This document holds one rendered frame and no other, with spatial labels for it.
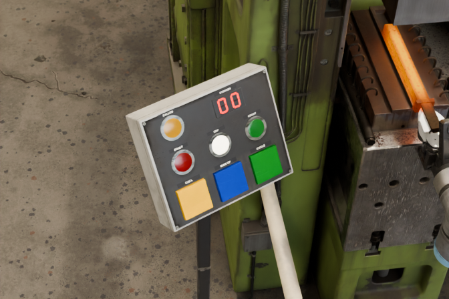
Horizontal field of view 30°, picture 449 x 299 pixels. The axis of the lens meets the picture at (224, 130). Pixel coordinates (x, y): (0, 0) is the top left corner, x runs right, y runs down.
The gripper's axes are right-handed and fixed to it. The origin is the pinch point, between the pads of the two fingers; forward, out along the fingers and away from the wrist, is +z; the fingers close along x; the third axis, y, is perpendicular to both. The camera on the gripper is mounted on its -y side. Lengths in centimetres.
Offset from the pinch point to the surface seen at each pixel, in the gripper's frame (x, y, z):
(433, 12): -3.3, -29.0, 4.1
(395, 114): -6.7, 3.8, 2.8
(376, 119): -11.6, 5.1, 2.8
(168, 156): -67, -11, -16
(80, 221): -96, 103, 53
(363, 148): -15.8, 9.8, -2.5
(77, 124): -95, 105, 104
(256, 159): -46.4, -2.6, -12.9
